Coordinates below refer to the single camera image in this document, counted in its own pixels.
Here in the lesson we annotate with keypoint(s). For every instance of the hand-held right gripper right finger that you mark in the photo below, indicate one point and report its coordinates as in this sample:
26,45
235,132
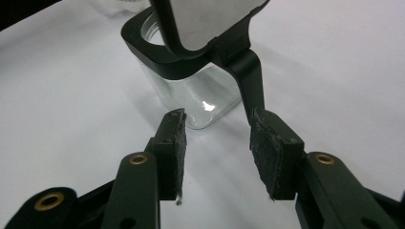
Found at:
273,152

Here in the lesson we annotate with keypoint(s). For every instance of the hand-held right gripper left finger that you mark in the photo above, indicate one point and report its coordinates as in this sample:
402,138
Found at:
168,149

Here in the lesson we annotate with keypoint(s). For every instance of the glass jar with black lid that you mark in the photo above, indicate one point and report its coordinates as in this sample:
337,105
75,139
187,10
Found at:
197,92

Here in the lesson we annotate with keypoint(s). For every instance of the white paper sheet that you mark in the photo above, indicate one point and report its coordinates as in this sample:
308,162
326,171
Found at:
63,95

